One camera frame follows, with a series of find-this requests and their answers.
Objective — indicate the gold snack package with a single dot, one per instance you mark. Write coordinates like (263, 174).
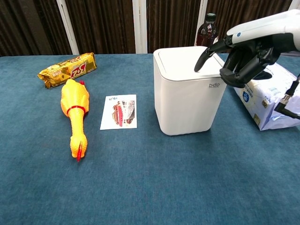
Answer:
(68, 70)

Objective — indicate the blue felt table mat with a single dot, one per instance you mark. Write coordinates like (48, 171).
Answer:
(140, 178)

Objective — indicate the white wet wipes pack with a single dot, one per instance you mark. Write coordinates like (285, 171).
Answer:
(264, 103)

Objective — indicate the dark brown glass bottle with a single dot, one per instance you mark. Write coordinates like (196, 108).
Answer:
(207, 30)

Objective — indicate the white plastic box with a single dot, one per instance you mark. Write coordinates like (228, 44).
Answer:
(187, 103)

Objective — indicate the right black-and-silver robot hand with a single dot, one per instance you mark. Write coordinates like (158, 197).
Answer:
(257, 35)

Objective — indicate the white picture postcard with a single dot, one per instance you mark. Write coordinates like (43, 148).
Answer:
(119, 112)

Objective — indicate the yellow rubber chicken toy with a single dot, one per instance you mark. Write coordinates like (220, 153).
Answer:
(75, 100)

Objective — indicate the dark brown curtain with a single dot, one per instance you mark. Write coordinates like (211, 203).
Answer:
(105, 25)

